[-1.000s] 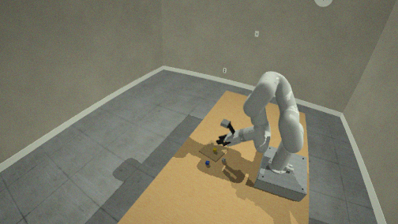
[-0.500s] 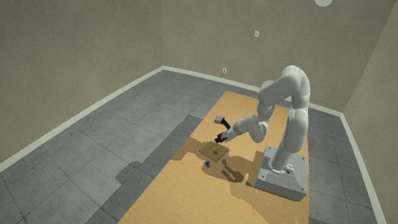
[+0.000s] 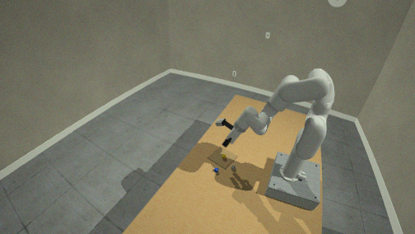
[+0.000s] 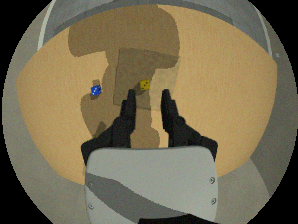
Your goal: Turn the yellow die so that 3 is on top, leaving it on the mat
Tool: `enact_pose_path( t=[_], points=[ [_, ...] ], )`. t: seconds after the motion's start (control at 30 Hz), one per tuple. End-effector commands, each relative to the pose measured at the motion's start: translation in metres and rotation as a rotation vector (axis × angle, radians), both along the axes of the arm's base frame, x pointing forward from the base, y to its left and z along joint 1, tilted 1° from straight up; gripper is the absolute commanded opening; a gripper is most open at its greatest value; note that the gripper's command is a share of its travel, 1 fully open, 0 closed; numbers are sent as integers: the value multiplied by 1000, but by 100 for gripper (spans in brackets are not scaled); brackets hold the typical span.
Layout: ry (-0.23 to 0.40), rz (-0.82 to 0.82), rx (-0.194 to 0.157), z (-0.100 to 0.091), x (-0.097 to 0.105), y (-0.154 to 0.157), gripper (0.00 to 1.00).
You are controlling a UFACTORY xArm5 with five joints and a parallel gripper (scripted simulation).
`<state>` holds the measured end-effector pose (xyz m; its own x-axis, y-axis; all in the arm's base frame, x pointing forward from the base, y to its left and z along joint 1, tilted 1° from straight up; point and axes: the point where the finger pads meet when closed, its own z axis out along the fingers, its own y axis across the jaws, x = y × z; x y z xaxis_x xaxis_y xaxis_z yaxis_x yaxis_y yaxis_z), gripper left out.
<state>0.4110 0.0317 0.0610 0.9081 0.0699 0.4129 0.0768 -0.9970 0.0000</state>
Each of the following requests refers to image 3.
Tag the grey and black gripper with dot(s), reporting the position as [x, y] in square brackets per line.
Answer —
[232, 136]

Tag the tan textured mat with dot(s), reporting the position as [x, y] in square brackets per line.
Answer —
[217, 157]

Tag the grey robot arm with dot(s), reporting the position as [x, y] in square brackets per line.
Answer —
[319, 85]

